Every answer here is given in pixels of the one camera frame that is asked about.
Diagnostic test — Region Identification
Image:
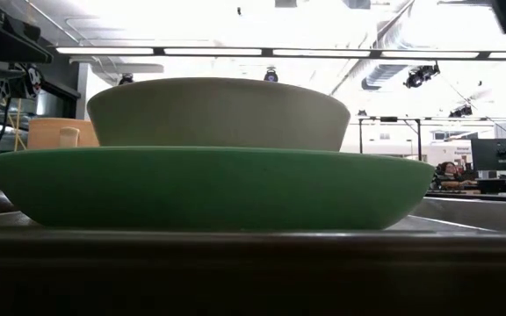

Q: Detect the grey bowl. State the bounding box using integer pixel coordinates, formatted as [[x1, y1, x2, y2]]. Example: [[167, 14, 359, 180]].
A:
[[86, 77, 351, 153]]

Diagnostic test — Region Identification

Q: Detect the green plate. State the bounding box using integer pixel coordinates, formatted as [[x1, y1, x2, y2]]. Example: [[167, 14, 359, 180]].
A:
[[0, 146, 437, 231]]

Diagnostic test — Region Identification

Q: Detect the orange mug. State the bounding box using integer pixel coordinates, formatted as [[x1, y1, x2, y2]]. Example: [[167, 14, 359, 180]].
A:
[[27, 117, 100, 150]]

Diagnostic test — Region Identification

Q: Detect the brown plastic tray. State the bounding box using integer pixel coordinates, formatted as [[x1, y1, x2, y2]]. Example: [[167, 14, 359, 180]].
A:
[[0, 188, 506, 316]]

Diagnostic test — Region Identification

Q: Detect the black computer monitor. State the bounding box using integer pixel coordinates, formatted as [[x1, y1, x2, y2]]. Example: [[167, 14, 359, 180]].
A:
[[471, 138, 506, 172]]

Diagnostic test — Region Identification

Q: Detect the person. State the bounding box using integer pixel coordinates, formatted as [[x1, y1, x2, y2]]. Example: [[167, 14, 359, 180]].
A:
[[432, 161, 478, 190]]

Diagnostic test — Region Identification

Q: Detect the background work desk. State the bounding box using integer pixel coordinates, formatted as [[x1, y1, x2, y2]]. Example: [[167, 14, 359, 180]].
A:
[[426, 177, 506, 198]]

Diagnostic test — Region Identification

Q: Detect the ceiling light strip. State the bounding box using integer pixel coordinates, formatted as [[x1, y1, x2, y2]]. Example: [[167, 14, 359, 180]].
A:
[[54, 46, 506, 61]]

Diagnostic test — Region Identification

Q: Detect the black ceiling camera rig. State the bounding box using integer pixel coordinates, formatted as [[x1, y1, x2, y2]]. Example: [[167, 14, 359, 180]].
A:
[[403, 63, 441, 90], [448, 104, 474, 119]]

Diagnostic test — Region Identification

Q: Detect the grey ventilation duct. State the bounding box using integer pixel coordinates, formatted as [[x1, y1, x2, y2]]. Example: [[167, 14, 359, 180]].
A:
[[360, 63, 408, 91]]

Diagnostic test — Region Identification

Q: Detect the black metal background frame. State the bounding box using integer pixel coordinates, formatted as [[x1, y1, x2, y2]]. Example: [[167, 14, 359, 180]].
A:
[[358, 116, 423, 162]]

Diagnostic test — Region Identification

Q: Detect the yellow extension cable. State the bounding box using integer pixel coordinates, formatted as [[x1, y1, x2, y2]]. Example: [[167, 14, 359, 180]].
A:
[[6, 98, 28, 151]]

